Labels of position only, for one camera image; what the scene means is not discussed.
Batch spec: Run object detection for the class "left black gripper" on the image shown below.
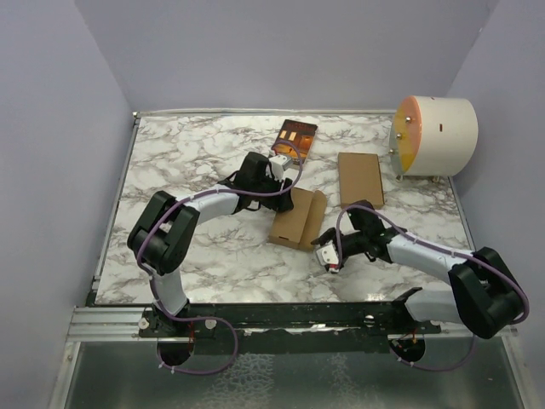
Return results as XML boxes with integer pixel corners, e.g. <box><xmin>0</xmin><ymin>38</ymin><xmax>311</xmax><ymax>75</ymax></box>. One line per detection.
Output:
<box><xmin>251</xmin><ymin>170</ymin><xmax>293</xmax><ymax>213</ymax></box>

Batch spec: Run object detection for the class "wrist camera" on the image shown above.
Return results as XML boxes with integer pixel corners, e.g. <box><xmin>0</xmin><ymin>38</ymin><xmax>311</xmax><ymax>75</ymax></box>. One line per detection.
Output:
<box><xmin>267</xmin><ymin>154</ymin><xmax>293</xmax><ymax>181</ymax></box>
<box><xmin>314</xmin><ymin>242</ymin><xmax>341</xmax><ymax>274</ymax></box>

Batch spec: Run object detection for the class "folded brown cardboard box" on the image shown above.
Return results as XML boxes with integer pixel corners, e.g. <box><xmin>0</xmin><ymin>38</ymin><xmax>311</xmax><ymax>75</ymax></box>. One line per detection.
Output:
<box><xmin>338</xmin><ymin>153</ymin><xmax>385</xmax><ymax>209</ymax></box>

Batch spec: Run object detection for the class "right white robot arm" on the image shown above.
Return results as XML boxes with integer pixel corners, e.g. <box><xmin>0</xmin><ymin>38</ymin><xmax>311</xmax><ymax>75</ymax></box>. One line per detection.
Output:
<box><xmin>312</xmin><ymin>200</ymin><xmax>530</xmax><ymax>339</ymax></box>

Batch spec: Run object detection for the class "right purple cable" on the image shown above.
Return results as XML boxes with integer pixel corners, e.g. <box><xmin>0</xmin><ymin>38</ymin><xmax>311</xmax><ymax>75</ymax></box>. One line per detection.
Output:
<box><xmin>334</xmin><ymin>204</ymin><xmax>531</xmax><ymax>372</ymax></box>

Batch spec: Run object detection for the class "round pastel drawer cabinet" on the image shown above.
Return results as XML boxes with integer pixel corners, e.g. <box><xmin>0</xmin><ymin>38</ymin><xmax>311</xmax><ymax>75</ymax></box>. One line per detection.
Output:
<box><xmin>389</xmin><ymin>95</ymin><xmax>479</xmax><ymax>177</ymax></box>

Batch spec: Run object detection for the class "dark paperback book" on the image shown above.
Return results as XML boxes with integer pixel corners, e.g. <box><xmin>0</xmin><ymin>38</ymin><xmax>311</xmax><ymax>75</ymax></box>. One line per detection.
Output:
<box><xmin>271</xmin><ymin>119</ymin><xmax>318</xmax><ymax>166</ymax></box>

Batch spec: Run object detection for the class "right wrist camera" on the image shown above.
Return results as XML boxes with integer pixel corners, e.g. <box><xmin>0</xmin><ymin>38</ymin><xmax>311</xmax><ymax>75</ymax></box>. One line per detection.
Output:
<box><xmin>314</xmin><ymin>242</ymin><xmax>341</xmax><ymax>274</ymax></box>

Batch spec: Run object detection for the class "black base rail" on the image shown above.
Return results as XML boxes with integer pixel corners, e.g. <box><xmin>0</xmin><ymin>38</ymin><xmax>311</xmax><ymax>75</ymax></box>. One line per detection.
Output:
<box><xmin>70</xmin><ymin>301</ymin><xmax>440</xmax><ymax>355</ymax></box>

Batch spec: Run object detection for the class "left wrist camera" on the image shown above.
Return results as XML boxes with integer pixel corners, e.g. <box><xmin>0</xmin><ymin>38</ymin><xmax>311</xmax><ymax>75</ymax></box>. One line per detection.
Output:
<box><xmin>267</xmin><ymin>154</ymin><xmax>293</xmax><ymax>181</ymax></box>

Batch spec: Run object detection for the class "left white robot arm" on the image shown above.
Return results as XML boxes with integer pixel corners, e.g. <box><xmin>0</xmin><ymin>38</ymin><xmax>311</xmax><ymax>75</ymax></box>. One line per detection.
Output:
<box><xmin>127</xmin><ymin>152</ymin><xmax>295</xmax><ymax>337</ymax></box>

